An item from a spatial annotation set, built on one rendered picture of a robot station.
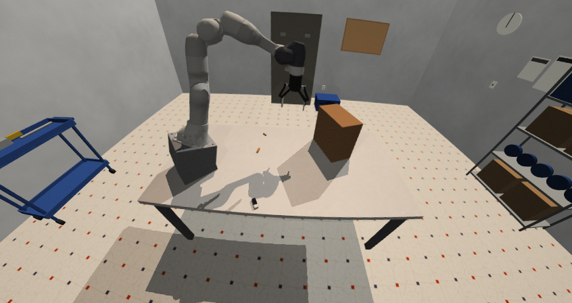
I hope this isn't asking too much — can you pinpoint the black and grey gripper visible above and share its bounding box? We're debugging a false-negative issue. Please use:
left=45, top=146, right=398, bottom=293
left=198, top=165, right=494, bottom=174
left=279, top=74, right=309, bottom=111

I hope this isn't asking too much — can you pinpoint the brown wooden drawer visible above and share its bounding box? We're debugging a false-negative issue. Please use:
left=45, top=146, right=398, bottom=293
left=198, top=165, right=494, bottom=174
left=325, top=130, right=337, bottom=151
left=322, top=141, right=334, bottom=161
left=316, top=120, right=326, bottom=138
left=314, top=131, right=324, bottom=149
left=327, top=117, right=341, bottom=140
left=318, top=108, right=329, bottom=127

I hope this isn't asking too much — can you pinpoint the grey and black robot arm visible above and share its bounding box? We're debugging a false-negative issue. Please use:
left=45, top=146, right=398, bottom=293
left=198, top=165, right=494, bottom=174
left=173, top=11, right=306, bottom=147

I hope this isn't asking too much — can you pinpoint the dark brown chest of drawers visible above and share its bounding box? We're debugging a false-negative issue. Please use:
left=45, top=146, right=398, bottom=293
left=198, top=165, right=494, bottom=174
left=318, top=104, right=363, bottom=163

